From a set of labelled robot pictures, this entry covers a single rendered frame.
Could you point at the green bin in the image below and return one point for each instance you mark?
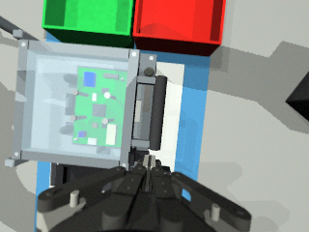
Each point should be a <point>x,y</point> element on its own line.
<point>90,22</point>

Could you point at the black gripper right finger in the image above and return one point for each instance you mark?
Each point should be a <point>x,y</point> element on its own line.
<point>220,213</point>

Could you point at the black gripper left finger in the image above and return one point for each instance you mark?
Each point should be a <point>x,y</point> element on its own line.
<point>63,201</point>

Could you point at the red bin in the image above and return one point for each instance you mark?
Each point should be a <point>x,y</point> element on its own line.
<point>195,19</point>

